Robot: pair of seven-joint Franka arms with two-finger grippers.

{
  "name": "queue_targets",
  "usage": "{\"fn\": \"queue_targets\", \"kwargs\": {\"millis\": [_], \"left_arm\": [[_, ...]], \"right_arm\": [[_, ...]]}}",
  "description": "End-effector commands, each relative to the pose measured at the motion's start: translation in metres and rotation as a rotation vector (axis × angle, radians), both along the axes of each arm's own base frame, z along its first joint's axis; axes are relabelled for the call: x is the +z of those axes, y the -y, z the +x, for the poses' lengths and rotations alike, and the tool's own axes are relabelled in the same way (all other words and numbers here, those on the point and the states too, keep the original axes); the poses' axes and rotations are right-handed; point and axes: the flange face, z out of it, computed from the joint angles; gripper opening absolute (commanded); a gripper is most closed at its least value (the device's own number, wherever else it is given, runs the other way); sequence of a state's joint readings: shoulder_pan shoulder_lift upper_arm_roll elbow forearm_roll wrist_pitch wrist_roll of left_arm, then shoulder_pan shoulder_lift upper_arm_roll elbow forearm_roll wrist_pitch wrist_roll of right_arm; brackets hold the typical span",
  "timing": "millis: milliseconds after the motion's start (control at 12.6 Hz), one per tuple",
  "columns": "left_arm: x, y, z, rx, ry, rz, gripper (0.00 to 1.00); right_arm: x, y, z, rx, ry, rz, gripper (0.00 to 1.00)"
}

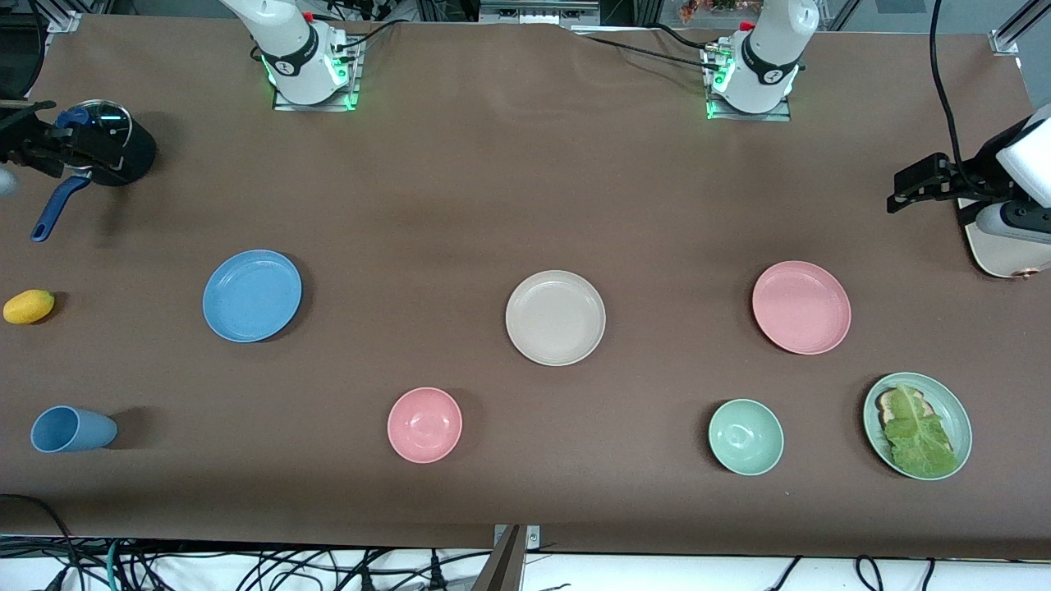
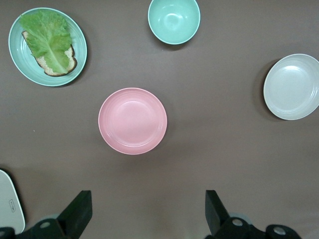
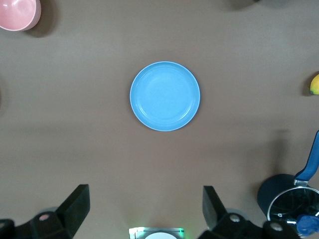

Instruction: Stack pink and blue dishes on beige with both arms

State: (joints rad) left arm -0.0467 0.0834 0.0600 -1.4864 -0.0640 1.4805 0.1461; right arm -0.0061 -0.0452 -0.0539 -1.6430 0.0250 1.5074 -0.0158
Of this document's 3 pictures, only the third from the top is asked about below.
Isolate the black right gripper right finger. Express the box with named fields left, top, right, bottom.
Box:
left=198, top=185, right=304, bottom=239

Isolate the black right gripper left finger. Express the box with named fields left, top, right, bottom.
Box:
left=0, top=184, right=90, bottom=239

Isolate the blue plate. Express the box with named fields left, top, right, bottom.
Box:
left=129, top=61, right=201, bottom=132

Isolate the glass lid with blue knob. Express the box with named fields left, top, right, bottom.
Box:
left=266, top=185, right=319, bottom=237

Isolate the brown table cover sheet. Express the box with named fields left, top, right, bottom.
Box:
left=0, top=0, right=319, bottom=239

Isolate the yellow lemon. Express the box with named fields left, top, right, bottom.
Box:
left=310, top=74, right=319, bottom=96

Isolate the pink bowl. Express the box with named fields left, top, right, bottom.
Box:
left=0, top=0, right=42, bottom=32

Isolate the dark blue pot with handle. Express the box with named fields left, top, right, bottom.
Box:
left=257, top=129, right=319, bottom=237

